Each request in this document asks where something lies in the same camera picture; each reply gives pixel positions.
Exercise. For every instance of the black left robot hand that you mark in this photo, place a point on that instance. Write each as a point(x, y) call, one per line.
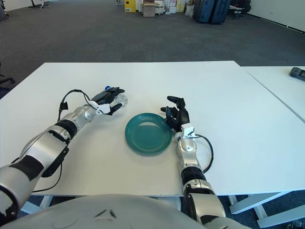
point(104, 96)

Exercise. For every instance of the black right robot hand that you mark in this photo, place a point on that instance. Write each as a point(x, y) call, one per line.
point(183, 117)

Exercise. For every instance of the clear bottle with blue cap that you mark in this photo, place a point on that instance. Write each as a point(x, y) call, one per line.
point(123, 100)

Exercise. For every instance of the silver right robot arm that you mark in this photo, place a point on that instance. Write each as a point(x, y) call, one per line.
point(188, 145)

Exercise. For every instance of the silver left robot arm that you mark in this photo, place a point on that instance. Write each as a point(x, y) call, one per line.
point(43, 148)

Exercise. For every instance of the green round plate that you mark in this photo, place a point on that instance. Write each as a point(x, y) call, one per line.
point(147, 136)

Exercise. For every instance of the yellow cabinet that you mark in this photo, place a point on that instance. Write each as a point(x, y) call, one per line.
point(129, 6)

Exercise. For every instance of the person in beige trousers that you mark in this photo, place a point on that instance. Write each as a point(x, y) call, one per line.
point(118, 2)

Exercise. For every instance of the brown cardboard box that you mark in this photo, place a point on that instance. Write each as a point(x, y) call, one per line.
point(148, 10)

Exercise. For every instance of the black office chair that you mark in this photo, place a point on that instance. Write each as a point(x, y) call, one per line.
point(9, 80)

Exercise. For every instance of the grey robot torso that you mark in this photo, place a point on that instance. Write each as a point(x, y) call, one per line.
point(143, 212)

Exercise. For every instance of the white plastic bag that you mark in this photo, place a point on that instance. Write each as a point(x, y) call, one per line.
point(189, 10)

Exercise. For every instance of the black suitcase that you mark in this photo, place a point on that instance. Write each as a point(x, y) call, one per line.
point(202, 10)

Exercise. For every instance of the stack of white boxes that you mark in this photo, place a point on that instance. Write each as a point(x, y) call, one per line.
point(171, 6)

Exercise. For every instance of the blue suitcase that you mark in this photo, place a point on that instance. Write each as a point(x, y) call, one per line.
point(220, 12)

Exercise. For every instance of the black chair base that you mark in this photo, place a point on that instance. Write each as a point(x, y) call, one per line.
point(39, 3)

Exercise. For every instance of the black handheld device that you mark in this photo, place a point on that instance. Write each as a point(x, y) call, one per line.
point(297, 73)

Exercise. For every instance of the dark distant office chair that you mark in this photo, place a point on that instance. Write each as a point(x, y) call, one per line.
point(240, 7)

